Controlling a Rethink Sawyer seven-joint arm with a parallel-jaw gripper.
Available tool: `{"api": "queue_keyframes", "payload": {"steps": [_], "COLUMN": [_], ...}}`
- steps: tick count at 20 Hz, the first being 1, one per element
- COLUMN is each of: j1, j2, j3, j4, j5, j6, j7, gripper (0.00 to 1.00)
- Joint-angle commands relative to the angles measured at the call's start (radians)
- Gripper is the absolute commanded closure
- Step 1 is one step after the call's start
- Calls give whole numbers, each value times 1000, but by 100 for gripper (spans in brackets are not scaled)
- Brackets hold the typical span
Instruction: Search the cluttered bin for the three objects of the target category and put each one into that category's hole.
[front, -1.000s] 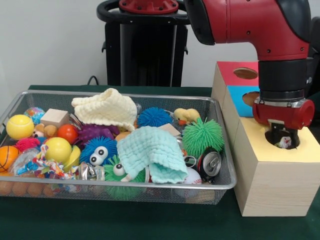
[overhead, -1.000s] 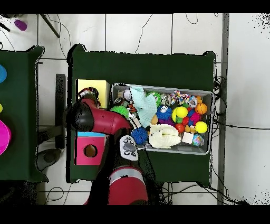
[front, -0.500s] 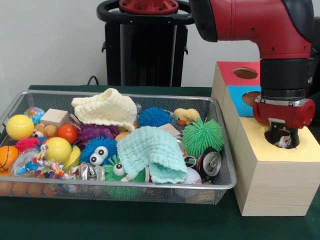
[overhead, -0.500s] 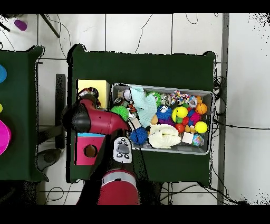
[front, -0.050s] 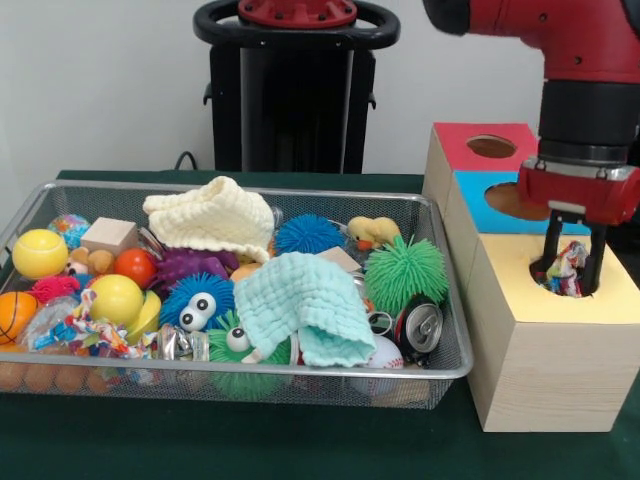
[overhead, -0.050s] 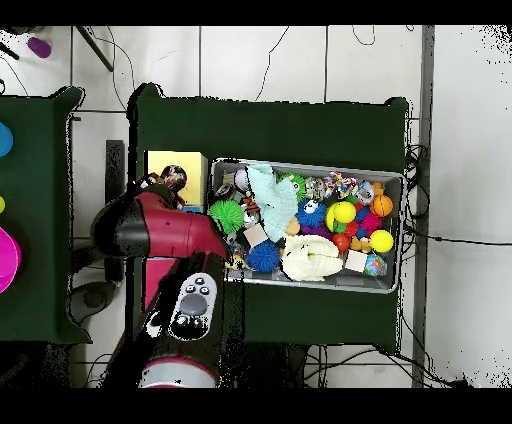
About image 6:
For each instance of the green spiky rubber ball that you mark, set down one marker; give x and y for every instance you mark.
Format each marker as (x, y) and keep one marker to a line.
(226, 216)

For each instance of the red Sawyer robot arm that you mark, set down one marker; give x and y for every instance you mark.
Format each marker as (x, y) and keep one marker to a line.
(176, 232)

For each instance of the wooden box with three holes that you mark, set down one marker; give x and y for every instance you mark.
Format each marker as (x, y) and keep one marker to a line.
(196, 180)

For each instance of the shallow clear mesh bin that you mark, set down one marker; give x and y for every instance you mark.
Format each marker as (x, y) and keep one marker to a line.
(340, 282)

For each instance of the orange striped tiger plush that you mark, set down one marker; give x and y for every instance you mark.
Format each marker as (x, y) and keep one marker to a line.
(251, 204)

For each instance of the light blue waffle cloth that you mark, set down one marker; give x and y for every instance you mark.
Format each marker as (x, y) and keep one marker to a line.
(276, 204)

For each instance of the white toy baseball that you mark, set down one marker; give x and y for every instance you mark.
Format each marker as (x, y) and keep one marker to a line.
(240, 179)

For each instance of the silver drinks can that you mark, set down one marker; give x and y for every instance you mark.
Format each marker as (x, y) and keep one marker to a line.
(224, 190)

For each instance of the green spiky ball with eyes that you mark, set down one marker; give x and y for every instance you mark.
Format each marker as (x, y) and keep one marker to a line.
(299, 187)

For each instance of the yellow duck plush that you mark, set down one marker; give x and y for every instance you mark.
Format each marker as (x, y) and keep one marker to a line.
(236, 262)

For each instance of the blue spiky ball with eyes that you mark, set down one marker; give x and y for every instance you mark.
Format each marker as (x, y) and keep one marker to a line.
(312, 212)

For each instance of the cream waffle cloth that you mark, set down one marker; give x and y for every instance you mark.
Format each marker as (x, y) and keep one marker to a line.
(312, 258)

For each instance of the orange toy basketball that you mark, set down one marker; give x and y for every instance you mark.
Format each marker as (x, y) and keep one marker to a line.
(382, 205)

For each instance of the yellow tennis ball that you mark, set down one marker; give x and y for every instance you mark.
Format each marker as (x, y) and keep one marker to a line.
(381, 240)

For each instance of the grey round floor base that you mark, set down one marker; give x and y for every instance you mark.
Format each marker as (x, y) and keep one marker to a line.
(94, 298)

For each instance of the dark green side table cloth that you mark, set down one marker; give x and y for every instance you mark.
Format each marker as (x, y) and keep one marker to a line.
(40, 160)

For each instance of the black rod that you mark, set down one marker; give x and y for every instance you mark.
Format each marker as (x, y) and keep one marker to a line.
(94, 48)

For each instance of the pink round disc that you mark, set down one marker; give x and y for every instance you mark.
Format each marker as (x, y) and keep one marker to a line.
(8, 260)

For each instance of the small yellow object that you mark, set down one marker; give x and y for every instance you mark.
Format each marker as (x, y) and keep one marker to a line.
(1, 204)

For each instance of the blue round object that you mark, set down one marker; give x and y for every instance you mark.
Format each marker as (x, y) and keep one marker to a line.
(4, 139)

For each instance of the purple bottle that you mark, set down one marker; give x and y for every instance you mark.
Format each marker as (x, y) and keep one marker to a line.
(38, 47)

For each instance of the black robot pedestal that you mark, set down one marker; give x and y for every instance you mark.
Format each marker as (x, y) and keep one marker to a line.
(276, 364)

